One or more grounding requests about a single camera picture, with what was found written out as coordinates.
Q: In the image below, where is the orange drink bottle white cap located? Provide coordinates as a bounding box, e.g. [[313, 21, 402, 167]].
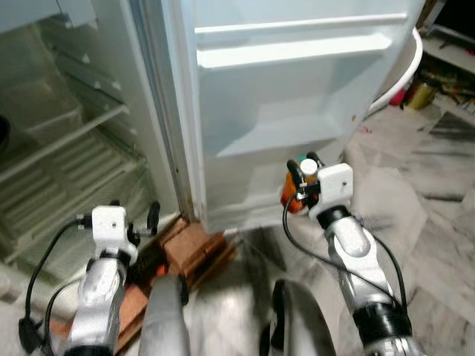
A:
[[280, 154, 320, 216]]

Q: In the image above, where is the silver fridge door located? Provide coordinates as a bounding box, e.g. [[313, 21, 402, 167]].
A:
[[159, 0, 429, 235]]

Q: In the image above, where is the clear fridge shelf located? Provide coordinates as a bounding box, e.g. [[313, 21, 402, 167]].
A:
[[0, 102, 132, 186]]

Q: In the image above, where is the small grey fridge body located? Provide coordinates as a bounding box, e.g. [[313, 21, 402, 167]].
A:
[[0, 0, 188, 269]]

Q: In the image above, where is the ribbed clear crisper cover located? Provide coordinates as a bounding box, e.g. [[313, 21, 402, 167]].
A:
[[0, 133, 153, 249]]

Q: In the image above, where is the orange brick base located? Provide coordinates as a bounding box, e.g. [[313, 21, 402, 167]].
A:
[[111, 215, 235, 351]]

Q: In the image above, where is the silver robot left leg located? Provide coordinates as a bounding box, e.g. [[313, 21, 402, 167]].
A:
[[137, 274, 191, 356]]

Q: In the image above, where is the silver robot leg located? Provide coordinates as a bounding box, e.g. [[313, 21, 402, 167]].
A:
[[137, 274, 191, 356], [259, 278, 339, 356]]

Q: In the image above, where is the small red container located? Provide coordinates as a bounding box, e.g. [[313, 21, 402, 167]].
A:
[[389, 87, 408, 107]]

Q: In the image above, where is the gold can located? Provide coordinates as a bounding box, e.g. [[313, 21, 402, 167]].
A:
[[404, 79, 438, 111]]

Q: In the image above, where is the grey white folding chair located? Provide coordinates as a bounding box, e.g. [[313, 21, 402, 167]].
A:
[[367, 25, 425, 116]]

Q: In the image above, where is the silver robot right leg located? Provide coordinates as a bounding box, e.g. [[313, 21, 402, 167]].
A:
[[259, 278, 339, 356]]

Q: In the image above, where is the white television stand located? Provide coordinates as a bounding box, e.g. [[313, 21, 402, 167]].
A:
[[414, 21, 475, 106]]

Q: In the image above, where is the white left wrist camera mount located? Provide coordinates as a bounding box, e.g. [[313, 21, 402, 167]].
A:
[[90, 205, 129, 250]]

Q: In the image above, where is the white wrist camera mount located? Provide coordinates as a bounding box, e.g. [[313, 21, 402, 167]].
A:
[[311, 164, 354, 217], [90, 205, 129, 250]]

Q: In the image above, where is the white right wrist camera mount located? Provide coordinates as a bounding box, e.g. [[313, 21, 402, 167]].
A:
[[311, 164, 354, 217]]

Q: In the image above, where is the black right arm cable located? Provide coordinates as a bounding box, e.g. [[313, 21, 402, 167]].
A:
[[281, 199, 410, 314]]

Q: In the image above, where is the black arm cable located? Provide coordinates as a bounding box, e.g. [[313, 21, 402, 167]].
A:
[[281, 199, 410, 314], [18, 215, 94, 355]]

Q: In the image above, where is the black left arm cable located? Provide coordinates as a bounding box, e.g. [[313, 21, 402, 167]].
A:
[[18, 215, 94, 355]]

